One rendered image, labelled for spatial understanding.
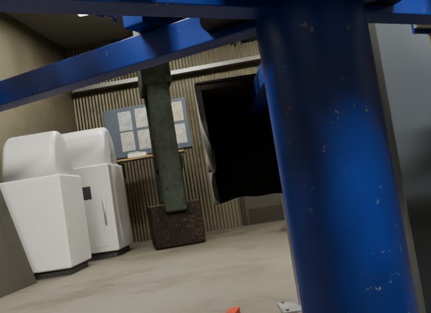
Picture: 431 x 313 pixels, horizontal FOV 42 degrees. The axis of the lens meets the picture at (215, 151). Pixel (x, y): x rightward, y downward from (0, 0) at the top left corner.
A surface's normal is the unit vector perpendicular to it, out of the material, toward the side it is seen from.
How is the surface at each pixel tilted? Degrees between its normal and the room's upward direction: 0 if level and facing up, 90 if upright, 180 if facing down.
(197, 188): 90
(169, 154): 89
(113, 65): 90
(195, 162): 90
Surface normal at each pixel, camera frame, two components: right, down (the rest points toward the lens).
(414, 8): 0.51, -0.14
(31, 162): -0.08, -0.24
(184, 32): -0.48, 0.01
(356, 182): 0.09, -0.08
